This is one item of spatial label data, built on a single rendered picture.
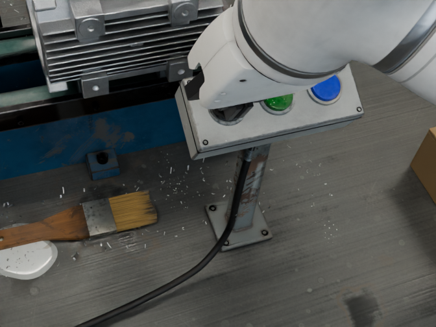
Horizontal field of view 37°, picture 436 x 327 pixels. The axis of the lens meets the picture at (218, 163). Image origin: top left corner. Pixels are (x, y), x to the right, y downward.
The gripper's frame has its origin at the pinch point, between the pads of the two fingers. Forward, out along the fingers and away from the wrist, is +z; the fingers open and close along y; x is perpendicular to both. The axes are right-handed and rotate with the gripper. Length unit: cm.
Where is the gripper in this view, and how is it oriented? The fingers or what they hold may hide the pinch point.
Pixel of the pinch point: (235, 96)
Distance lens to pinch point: 58.8
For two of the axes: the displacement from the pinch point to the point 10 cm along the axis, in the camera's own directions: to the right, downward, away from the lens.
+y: -9.4, 2.1, -2.6
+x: 2.5, 9.6, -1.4
